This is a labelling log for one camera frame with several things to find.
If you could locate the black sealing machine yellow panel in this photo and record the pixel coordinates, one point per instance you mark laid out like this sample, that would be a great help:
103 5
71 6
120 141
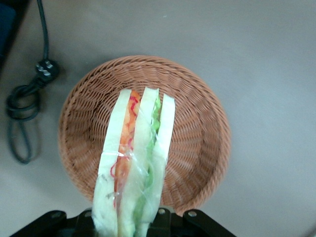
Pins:
6 24

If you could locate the round brown wicker basket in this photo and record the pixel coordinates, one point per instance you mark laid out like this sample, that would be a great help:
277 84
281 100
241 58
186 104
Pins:
197 123

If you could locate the plastic-wrapped triangle sandwich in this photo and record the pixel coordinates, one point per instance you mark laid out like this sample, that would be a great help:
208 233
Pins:
112 138

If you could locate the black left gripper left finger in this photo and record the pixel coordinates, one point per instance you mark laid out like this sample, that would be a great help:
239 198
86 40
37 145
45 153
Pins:
49 222

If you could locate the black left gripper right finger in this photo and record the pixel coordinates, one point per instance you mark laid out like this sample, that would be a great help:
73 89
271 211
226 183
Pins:
197 222

